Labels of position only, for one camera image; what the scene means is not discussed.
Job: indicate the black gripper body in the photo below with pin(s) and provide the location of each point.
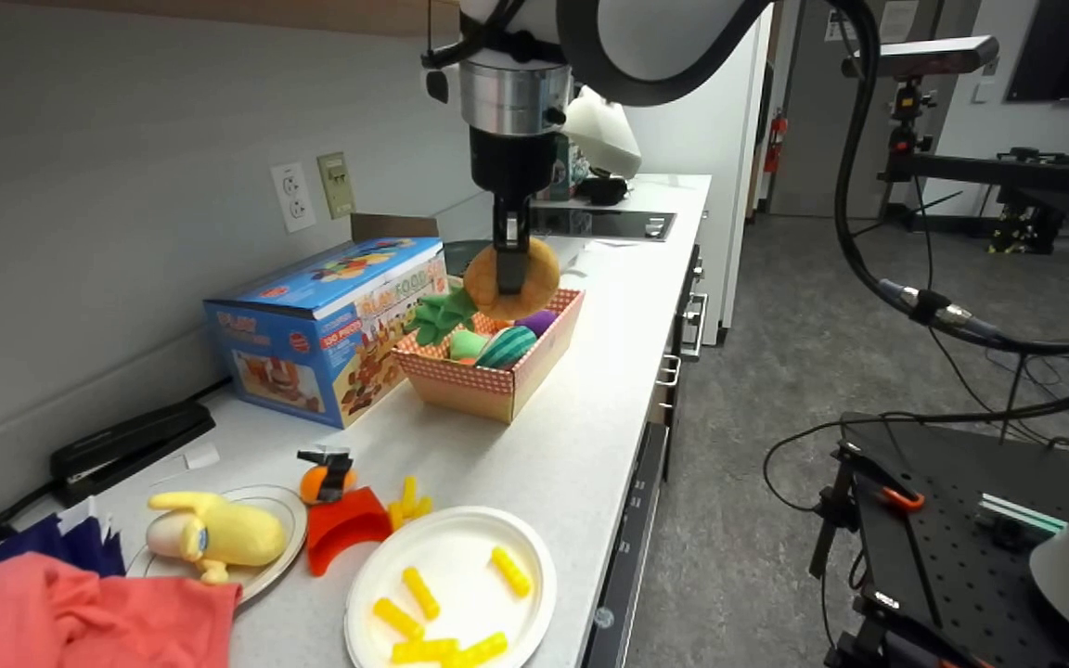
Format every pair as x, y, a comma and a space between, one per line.
519, 160

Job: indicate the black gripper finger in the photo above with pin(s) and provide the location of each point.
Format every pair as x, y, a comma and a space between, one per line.
514, 265

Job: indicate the orange plush bread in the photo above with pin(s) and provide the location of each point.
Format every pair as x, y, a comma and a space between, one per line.
486, 285

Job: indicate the purple plushie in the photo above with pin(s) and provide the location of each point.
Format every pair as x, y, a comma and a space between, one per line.
541, 324

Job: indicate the yellow banana plushie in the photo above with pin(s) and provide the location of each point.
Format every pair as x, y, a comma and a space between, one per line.
233, 535

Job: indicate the red checkered cardboard box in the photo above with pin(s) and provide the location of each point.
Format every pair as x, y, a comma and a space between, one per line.
486, 390

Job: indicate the blue toy food box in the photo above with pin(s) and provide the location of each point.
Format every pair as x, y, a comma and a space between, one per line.
315, 329

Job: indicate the teal striped plushie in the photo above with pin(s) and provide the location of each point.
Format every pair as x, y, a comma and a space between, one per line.
507, 348

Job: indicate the green plushie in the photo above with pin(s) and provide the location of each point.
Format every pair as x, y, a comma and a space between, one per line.
444, 317

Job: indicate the small black device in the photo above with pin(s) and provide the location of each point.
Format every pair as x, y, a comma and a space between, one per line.
603, 190

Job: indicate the black cooktop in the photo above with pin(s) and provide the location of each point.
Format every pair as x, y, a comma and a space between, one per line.
613, 223

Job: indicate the yellow toy fries bunch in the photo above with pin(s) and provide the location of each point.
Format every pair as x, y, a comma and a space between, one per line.
409, 501

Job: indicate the red fire extinguisher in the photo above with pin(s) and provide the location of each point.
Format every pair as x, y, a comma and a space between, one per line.
779, 144

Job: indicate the orange and black toy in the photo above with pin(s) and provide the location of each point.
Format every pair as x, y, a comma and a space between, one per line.
330, 475

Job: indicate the white paper plate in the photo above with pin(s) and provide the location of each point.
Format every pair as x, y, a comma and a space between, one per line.
462, 545

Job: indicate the black dishwasher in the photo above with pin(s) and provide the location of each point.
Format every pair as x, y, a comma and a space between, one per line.
633, 531

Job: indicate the yellow toy fry piece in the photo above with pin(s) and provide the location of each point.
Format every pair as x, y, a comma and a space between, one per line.
426, 652
421, 593
397, 618
486, 646
509, 573

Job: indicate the red toy fry holder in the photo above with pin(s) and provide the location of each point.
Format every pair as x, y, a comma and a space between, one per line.
352, 524

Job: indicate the small beige plate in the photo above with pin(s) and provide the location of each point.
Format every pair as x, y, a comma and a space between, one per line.
288, 520

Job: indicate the small white block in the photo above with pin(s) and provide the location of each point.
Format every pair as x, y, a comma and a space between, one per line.
201, 457

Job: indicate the black clamp stand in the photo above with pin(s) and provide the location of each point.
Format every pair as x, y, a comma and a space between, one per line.
835, 506

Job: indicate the black stapler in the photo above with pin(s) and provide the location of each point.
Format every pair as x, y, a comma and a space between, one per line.
128, 447

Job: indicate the orange and black clamp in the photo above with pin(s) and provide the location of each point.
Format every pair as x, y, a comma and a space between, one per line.
891, 500

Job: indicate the navy blue cloth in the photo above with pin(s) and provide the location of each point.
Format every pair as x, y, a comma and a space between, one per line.
58, 541

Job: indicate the black perforated breadboard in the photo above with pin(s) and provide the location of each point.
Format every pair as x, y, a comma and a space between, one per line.
968, 582

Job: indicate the pale green strip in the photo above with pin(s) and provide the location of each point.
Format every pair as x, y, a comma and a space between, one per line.
1024, 512

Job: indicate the pink cloth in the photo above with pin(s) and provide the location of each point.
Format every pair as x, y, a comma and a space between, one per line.
54, 615

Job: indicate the beige wall plate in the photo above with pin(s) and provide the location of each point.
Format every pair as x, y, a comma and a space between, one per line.
335, 185

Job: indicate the white wall outlet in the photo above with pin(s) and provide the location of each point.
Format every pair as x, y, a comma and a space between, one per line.
294, 193

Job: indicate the black stereo camera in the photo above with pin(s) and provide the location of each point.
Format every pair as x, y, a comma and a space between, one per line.
920, 57

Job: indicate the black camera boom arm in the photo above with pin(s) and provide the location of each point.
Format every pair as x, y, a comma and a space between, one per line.
1005, 174

